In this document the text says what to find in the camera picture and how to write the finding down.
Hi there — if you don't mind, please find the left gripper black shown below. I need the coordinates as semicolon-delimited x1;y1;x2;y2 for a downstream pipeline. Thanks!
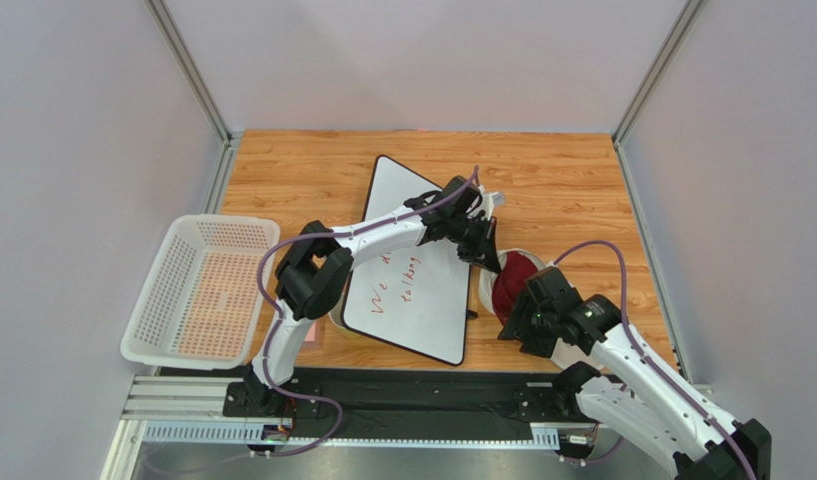
447;214;503;276

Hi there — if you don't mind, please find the dark red bra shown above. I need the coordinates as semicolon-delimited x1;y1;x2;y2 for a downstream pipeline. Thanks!
491;250;545;326

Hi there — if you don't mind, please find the white mesh laundry bag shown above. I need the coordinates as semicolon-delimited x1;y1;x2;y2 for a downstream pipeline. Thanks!
478;248;604;370

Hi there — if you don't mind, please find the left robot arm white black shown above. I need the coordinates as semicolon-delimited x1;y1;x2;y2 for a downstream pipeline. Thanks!
243;173;505;415

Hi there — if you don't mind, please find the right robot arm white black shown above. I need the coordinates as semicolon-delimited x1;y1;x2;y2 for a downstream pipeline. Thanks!
500;267;772;479

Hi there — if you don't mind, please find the whiteboard with red writing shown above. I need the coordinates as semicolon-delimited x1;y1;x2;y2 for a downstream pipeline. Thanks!
341;154;475;367

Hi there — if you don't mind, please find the pink eraser block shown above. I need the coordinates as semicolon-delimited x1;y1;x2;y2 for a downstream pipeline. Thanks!
303;322;323;349

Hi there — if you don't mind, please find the white plastic basket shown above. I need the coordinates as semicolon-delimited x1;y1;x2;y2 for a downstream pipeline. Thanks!
120;214;280;371

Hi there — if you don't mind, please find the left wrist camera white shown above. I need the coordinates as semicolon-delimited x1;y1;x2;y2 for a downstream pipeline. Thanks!
477;188;506;220

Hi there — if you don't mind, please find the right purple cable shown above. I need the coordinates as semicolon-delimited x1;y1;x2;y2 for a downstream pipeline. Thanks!
550;240;759;480

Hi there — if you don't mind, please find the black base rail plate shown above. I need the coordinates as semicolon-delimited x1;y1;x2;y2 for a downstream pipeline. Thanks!
222;367;588;441

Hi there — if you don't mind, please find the aluminium frame rail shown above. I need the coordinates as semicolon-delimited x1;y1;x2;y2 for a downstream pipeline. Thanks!
98;373;742;480

